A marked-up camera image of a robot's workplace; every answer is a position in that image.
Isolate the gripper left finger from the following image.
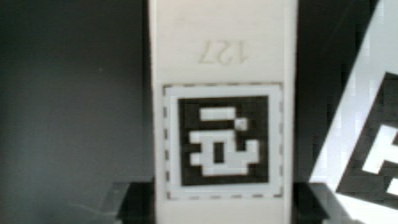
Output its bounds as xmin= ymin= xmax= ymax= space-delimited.
xmin=96 ymin=182 xmax=156 ymax=224

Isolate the white marker plate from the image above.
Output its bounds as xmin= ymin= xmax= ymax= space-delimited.
xmin=309 ymin=0 xmax=398 ymax=224

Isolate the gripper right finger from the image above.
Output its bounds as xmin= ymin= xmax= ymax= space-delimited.
xmin=291 ymin=182 xmax=363 ymax=224

